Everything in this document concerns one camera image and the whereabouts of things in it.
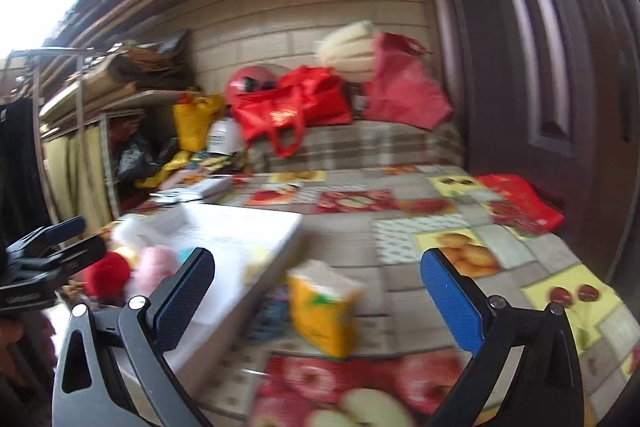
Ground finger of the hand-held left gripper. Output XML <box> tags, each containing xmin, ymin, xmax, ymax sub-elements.
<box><xmin>5</xmin><ymin>216</ymin><xmax>87</xmax><ymax>260</ymax></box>
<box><xmin>7</xmin><ymin>237</ymin><xmax>108</xmax><ymax>280</ymax></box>

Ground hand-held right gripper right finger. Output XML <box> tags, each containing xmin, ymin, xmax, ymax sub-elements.
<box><xmin>420</xmin><ymin>248</ymin><xmax>583</xmax><ymax>427</ymax></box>

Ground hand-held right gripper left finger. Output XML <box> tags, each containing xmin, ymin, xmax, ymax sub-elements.
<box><xmin>52</xmin><ymin>247</ymin><xmax>216</xmax><ymax>427</ymax></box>

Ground red plush ball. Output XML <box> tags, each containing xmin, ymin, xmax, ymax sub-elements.
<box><xmin>82</xmin><ymin>252</ymin><xmax>132</xmax><ymax>299</ymax></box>

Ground pink pom-pom ball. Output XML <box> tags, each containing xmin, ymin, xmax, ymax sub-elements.
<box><xmin>132</xmin><ymin>246</ymin><xmax>179</xmax><ymax>299</ymax></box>

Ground white foam block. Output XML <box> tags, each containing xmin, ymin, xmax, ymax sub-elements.
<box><xmin>112</xmin><ymin>214</ymin><xmax>151</xmax><ymax>249</ymax></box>

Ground white cardboard box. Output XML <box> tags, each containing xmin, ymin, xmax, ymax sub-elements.
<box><xmin>115</xmin><ymin>202</ymin><xmax>304</xmax><ymax>383</ymax></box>

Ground yellow tissue pack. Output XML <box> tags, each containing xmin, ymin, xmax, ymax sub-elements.
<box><xmin>287</xmin><ymin>259</ymin><xmax>368</xmax><ymax>358</ymax></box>

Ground fruit printed tablecloth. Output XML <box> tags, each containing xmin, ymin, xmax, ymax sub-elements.
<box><xmin>115</xmin><ymin>164</ymin><xmax>636</xmax><ymax>427</ymax></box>

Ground dark hanging garment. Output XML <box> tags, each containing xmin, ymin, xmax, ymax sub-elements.
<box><xmin>0</xmin><ymin>99</ymin><xmax>51</xmax><ymax>248</ymax></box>

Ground storage shelf rack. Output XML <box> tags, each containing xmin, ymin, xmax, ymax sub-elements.
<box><xmin>40</xmin><ymin>89</ymin><xmax>196</xmax><ymax>220</ymax></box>

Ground navy scrunchie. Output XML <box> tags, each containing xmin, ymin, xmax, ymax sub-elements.
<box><xmin>250</xmin><ymin>297</ymin><xmax>297</xmax><ymax>343</ymax></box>

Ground black plastic bag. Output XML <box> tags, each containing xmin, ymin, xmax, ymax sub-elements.
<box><xmin>117</xmin><ymin>134</ymin><xmax>176</xmax><ymax>180</ymax></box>

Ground small white carton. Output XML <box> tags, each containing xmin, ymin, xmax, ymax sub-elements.
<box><xmin>187</xmin><ymin>176</ymin><xmax>235</xmax><ymax>198</ymax></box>

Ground red plastic bag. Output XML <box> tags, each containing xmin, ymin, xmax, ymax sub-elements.
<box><xmin>475</xmin><ymin>174</ymin><xmax>566</xmax><ymax>233</ymax></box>

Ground yellow bag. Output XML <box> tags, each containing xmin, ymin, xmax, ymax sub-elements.
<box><xmin>173</xmin><ymin>93</ymin><xmax>226</xmax><ymax>152</ymax></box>

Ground white plastic jar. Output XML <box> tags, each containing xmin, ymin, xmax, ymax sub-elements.
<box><xmin>207</xmin><ymin>117</ymin><xmax>246</xmax><ymax>155</ymax></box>

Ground stacked cardboard sheets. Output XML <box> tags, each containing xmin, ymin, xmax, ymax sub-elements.
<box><xmin>40</xmin><ymin>29</ymin><xmax>196</xmax><ymax>118</ymax></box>

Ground plaid blanket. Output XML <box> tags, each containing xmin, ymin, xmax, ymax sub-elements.
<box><xmin>250</xmin><ymin>119</ymin><xmax>463</xmax><ymax>178</ymax></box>

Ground red cloth bag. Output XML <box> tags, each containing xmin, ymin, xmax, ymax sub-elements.
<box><xmin>362</xmin><ymin>32</ymin><xmax>453</xmax><ymax>130</ymax></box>

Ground red helmet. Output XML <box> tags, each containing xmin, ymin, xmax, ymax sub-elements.
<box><xmin>225</xmin><ymin>66</ymin><xmax>289</xmax><ymax>108</ymax></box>

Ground shiny red tote bag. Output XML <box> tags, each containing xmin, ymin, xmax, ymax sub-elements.
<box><xmin>230</xmin><ymin>66</ymin><xmax>353</xmax><ymax>158</ymax></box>

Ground dark panelled door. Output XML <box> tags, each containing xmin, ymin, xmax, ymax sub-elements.
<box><xmin>400</xmin><ymin>0</ymin><xmax>640</xmax><ymax>288</ymax></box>

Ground cream foam roll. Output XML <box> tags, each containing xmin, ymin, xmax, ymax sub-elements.
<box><xmin>317</xmin><ymin>21</ymin><xmax>376</xmax><ymax>82</ymax></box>

